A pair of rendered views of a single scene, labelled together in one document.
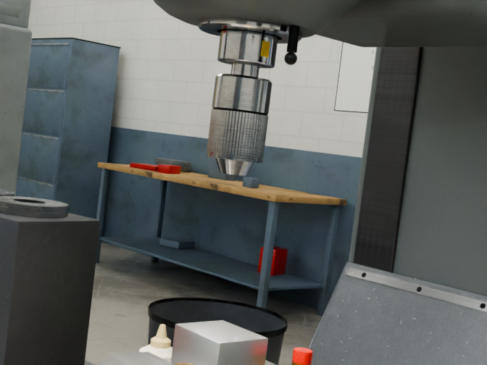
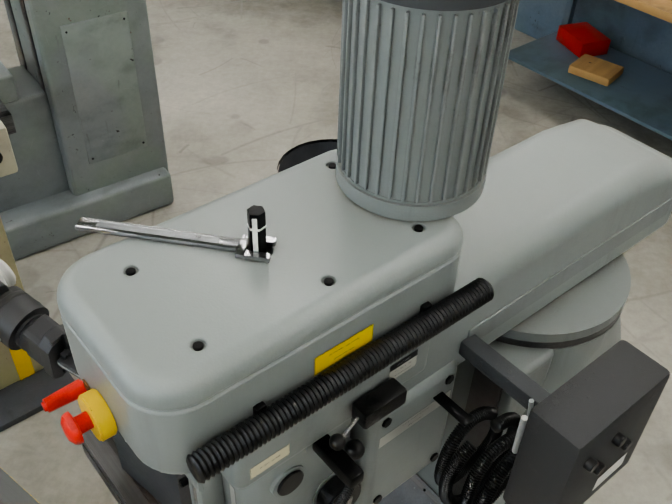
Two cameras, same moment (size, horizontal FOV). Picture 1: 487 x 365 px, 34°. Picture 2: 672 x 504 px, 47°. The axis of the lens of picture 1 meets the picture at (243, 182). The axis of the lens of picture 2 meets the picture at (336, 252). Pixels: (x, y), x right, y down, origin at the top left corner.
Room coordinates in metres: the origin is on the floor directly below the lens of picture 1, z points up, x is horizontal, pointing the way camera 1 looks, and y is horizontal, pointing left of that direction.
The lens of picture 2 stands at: (-0.04, -0.11, 2.50)
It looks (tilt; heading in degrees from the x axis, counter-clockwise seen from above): 41 degrees down; 3
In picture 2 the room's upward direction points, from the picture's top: 2 degrees clockwise
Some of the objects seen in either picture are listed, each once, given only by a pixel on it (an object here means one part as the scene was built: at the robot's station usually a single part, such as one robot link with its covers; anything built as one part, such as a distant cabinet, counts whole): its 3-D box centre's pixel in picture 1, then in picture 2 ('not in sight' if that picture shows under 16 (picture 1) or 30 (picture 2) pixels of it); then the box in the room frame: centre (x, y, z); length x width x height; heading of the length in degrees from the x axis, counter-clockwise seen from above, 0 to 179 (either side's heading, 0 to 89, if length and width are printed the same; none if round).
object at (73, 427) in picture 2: not in sight; (78, 425); (0.48, 0.19, 1.76); 0.04 x 0.03 x 0.04; 44
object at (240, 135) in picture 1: (238, 124); not in sight; (0.65, 0.01, 1.23); 0.05 x 0.05 x 0.06
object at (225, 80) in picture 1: (243, 83); not in sight; (0.65, 0.01, 1.26); 0.05 x 0.05 x 0.01
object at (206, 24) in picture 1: (250, 30); not in sight; (0.65, 0.01, 1.31); 0.09 x 0.09 x 0.01
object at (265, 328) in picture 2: not in sight; (269, 293); (0.66, 0.00, 1.81); 0.47 x 0.26 x 0.16; 134
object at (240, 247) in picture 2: not in sight; (174, 236); (0.66, 0.11, 1.89); 0.24 x 0.04 x 0.01; 84
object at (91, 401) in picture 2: not in sight; (97, 414); (0.49, 0.18, 1.76); 0.06 x 0.02 x 0.06; 44
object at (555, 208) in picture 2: not in sight; (502, 236); (1.00, -0.35, 1.66); 0.80 x 0.23 x 0.20; 134
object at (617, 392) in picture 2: not in sight; (586, 440); (0.62, -0.44, 1.62); 0.20 x 0.09 x 0.21; 134
